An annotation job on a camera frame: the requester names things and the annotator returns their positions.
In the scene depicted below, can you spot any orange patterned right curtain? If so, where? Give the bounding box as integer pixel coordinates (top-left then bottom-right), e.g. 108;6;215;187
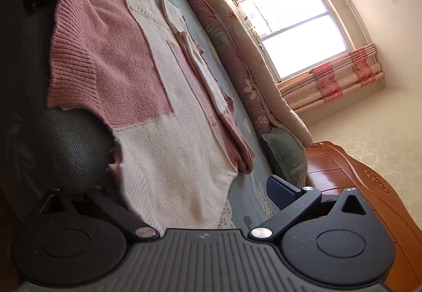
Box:
277;43;384;113

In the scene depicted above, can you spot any grey-green flower pillow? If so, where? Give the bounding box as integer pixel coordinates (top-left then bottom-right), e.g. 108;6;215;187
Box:
259;128;308;188

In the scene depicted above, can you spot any wooden headboard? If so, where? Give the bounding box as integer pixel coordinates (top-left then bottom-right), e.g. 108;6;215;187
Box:
305;142;422;291

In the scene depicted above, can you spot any folded pink floral quilt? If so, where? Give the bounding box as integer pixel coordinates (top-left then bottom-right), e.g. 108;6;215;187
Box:
187;0;313;147

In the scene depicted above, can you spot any pink and cream sweater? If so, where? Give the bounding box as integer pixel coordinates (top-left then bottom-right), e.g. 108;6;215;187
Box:
47;0;254;231

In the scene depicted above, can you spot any blue floral bed sheet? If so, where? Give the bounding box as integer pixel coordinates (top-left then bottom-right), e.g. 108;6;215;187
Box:
19;0;281;231

